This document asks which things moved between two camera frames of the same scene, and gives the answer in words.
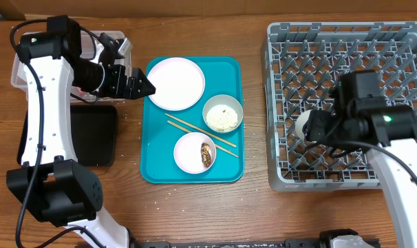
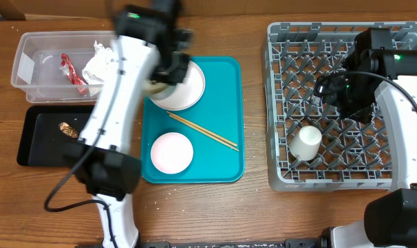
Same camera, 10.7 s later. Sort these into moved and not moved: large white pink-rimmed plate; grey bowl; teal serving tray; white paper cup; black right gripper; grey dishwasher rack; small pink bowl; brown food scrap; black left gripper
Moved: small pink bowl; black left gripper; white paper cup; black right gripper; brown food scrap; grey bowl
Not moved: large white pink-rimmed plate; grey dishwasher rack; teal serving tray
